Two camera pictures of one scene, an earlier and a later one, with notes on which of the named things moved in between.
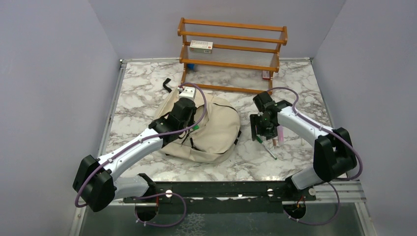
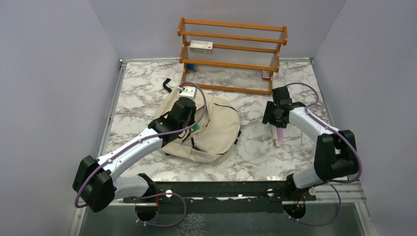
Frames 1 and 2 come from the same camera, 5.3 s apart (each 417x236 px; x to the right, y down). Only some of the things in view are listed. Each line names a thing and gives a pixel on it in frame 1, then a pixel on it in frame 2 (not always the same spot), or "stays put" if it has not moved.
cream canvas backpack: (215, 134) stays put
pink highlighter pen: (281, 135) stays put
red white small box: (266, 74) stays put
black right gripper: (255, 130) to (267, 117)
